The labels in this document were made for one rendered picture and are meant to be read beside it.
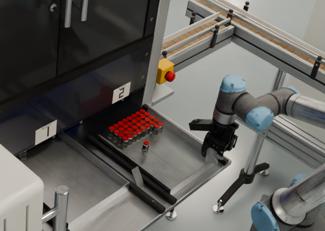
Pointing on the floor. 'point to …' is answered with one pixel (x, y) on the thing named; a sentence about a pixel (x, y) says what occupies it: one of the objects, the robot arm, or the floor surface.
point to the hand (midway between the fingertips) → (206, 159)
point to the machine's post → (140, 99)
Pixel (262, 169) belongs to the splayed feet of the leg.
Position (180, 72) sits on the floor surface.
